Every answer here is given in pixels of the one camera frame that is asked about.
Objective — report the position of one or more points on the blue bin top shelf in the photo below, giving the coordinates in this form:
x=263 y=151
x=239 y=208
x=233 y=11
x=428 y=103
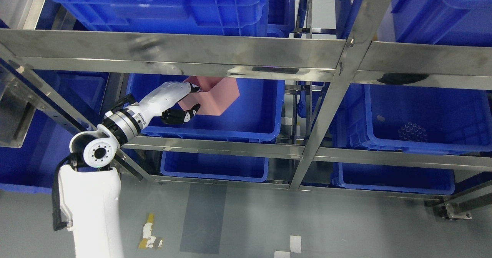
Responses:
x=208 y=17

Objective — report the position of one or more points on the blue bin top right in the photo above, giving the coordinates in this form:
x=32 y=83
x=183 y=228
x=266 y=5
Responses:
x=443 y=22

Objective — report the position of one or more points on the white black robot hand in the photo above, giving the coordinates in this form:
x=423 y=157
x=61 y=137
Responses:
x=160 y=101

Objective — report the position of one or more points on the blue bin middle shelf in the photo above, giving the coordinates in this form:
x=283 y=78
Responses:
x=254 y=117

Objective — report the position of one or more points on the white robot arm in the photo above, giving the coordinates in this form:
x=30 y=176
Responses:
x=85 y=194

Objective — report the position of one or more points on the blue bin bottom right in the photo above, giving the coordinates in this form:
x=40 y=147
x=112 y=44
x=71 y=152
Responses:
x=398 y=179

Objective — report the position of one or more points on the blue bin right shelf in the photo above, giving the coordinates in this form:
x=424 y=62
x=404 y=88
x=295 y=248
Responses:
x=438 y=121

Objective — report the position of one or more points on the blue bin bottom middle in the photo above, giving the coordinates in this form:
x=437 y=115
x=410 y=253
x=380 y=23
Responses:
x=212 y=166

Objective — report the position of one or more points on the blue bin far left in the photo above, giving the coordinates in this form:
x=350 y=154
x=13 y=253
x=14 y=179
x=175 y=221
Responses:
x=30 y=169

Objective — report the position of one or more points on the blue bin shelf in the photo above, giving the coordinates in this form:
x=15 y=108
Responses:
x=254 y=117
x=208 y=17
x=438 y=121

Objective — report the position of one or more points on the pink plastic storage box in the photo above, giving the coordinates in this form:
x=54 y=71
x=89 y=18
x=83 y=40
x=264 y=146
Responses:
x=215 y=97

